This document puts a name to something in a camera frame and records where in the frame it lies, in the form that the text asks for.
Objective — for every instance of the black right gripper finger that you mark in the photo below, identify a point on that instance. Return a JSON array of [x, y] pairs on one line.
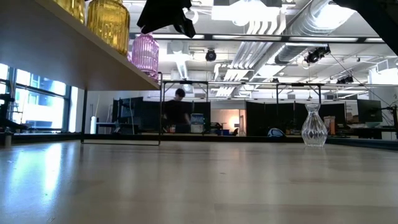
[[164, 12], [186, 28]]

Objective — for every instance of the pink ribbed glass bottle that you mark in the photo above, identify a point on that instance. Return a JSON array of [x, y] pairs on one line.
[[145, 56]]

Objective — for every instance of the yellow ribbed glass bottle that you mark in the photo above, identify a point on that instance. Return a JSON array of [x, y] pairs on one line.
[[109, 25]]

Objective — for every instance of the yellow large fluted vase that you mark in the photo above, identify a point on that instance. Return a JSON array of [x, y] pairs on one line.
[[73, 7]]

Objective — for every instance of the clear flared diamond-cut vase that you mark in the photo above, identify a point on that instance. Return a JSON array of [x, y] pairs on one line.
[[314, 130]]

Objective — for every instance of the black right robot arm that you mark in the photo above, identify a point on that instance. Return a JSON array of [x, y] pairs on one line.
[[379, 18]]

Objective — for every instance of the wooden shelf board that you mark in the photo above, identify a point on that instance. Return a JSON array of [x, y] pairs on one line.
[[62, 46]]

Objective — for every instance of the person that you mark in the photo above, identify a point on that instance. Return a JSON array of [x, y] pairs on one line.
[[175, 112]]

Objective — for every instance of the blue white box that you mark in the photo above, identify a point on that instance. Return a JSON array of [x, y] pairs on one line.
[[196, 123]]

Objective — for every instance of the black monitor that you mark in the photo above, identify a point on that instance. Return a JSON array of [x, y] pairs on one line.
[[124, 109], [369, 110]]

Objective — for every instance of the black partition panels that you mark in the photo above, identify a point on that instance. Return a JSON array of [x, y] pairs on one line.
[[267, 118]]

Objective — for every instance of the white cylinder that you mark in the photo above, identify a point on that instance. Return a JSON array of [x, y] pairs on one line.
[[93, 124]]

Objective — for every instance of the blue chair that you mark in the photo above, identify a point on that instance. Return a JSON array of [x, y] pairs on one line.
[[276, 133]]

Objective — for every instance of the large window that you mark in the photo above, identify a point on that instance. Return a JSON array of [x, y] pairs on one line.
[[40, 105]]

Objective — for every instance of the orange printed canister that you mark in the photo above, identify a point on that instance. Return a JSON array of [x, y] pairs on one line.
[[330, 124]]

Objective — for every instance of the black background equipment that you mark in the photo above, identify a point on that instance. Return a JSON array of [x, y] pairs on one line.
[[7, 124]]

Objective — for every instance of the black metal stand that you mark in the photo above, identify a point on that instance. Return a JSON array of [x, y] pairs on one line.
[[394, 121]]

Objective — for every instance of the black overhead camera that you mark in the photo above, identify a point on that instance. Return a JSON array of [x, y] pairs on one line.
[[211, 56]]

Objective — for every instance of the black background rig frame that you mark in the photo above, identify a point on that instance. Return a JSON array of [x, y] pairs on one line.
[[186, 82]]

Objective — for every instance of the silver ceiling duct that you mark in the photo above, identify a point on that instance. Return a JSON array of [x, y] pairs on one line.
[[311, 21]]

